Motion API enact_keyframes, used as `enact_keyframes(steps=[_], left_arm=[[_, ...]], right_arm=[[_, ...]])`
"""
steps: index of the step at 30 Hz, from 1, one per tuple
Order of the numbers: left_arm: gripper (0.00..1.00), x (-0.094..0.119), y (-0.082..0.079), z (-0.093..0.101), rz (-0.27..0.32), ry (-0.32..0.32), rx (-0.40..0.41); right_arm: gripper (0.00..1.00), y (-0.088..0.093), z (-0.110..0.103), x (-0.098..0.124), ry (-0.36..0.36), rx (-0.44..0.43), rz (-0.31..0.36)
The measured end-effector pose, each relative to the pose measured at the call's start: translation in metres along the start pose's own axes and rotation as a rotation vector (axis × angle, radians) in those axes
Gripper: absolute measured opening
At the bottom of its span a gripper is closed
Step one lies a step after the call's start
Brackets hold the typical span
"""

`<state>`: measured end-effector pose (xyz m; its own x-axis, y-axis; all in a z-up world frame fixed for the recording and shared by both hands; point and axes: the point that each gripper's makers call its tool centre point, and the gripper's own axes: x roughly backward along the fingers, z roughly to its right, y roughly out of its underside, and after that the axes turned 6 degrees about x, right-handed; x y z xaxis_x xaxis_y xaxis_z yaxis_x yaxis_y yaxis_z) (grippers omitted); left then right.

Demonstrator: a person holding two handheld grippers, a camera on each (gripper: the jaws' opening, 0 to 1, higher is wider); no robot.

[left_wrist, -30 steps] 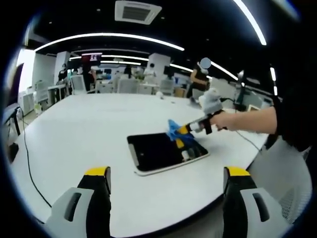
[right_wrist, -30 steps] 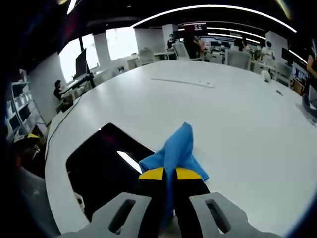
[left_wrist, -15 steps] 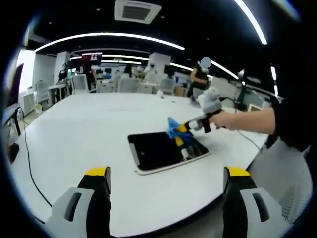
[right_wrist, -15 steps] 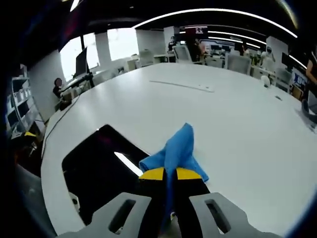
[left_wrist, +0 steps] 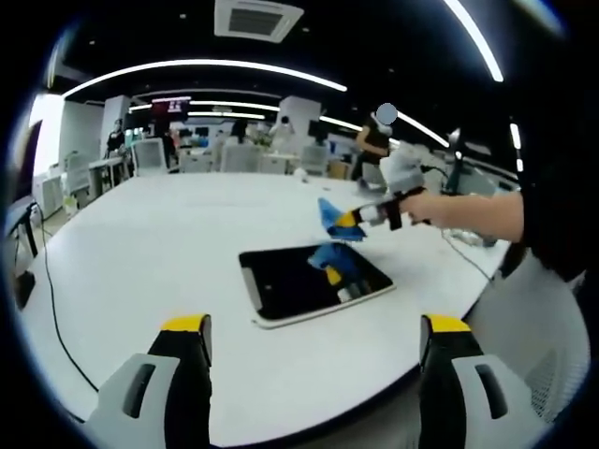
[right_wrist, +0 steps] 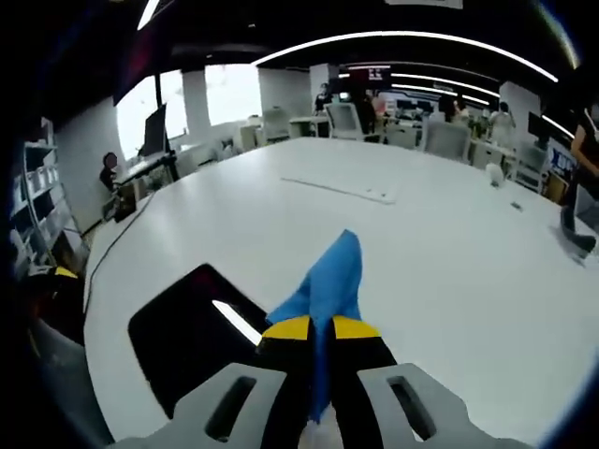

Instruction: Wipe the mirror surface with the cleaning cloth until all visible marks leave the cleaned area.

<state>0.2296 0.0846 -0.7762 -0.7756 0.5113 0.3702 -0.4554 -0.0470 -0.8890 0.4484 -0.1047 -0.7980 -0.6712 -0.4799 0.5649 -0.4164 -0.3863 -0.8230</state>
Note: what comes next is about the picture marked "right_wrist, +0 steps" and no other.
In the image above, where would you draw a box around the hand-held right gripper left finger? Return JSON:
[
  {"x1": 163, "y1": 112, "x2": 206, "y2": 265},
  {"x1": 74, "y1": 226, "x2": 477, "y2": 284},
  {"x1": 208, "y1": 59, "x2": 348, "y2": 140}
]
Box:
[{"x1": 107, "y1": 314, "x2": 313, "y2": 449}]

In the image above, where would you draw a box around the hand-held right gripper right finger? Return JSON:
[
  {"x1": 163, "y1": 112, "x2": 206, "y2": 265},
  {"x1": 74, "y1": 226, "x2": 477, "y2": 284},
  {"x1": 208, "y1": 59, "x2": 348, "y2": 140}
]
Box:
[{"x1": 329, "y1": 313, "x2": 534, "y2": 449}]

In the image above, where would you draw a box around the black mirror with white frame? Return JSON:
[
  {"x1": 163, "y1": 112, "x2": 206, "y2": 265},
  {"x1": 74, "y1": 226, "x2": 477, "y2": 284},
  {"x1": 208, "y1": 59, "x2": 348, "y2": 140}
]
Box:
[{"x1": 126, "y1": 263, "x2": 283, "y2": 420}]

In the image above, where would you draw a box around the blue cleaning cloth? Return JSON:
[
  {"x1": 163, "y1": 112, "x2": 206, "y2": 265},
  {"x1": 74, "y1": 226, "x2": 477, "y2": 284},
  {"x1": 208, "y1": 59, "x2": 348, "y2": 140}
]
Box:
[{"x1": 265, "y1": 227, "x2": 367, "y2": 425}]

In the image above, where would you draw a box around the white storage shelf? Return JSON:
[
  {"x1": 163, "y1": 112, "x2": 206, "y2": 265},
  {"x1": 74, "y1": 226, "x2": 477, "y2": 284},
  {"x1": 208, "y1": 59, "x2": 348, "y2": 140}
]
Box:
[{"x1": 8, "y1": 118, "x2": 91, "y2": 278}]

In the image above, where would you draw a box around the black power box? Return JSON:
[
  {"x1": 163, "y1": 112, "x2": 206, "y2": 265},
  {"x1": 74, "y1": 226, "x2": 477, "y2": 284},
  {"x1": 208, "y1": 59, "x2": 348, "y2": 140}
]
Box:
[{"x1": 112, "y1": 183, "x2": 138, "y2": 222}]

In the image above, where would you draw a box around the black monitor on stand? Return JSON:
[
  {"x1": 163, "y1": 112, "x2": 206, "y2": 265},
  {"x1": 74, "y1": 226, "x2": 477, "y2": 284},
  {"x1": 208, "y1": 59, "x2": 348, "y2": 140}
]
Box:
[{"x1": 119, "y1": 103, "x2": 182, "y2": 184}]

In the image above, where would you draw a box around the small white object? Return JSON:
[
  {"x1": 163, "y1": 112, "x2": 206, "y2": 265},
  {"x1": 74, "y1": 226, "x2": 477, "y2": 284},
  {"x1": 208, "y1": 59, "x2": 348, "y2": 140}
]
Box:
[{"x1": 485, "y1": 162, "x2": 508, "y2": 188}]

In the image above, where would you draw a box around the white office chair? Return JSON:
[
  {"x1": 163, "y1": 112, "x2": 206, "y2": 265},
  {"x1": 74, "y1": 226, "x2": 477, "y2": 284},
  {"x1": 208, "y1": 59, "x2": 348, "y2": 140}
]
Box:
[
  {"x1": 422, "y1": 121, "x2": 473, "y2": 165},
  {"x1": 324, "y1": 102, "x2": 368, "y2": 141}
]

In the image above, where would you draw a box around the straight ceiling light strip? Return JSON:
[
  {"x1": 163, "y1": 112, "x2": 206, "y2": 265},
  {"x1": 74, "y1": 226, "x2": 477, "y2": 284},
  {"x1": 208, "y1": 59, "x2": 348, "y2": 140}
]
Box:
[{"x1": 137, "y1": 0, "x2": 161, "y2": 32}]

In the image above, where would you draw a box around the curved ceiling light strip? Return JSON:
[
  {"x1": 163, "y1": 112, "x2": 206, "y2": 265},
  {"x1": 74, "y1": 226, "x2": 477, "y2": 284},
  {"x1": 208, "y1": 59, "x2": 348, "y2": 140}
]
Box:
[{"x1": 252, "y1": 31, "x2": 561, "y2": 84}]

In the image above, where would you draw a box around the ceiling air vent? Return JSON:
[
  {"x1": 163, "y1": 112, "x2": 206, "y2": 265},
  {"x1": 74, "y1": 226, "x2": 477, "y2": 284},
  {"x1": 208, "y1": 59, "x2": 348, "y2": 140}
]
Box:
[{"x1": 385, "y1": 0, "x2": 465, "y2": 8}]

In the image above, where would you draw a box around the black cable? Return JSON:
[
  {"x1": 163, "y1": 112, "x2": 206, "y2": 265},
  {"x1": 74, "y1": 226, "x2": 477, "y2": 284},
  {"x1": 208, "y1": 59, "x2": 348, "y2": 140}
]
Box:
[{"x1": 84, "y1": 192, "x2": 156, "y2": 312}]

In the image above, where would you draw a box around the red wall screen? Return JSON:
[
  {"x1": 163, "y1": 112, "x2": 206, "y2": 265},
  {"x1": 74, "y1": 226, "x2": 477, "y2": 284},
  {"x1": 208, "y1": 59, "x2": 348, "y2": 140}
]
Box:
[{"x1": 347, "y1": 65, "x2": 392, "y2": 82}]

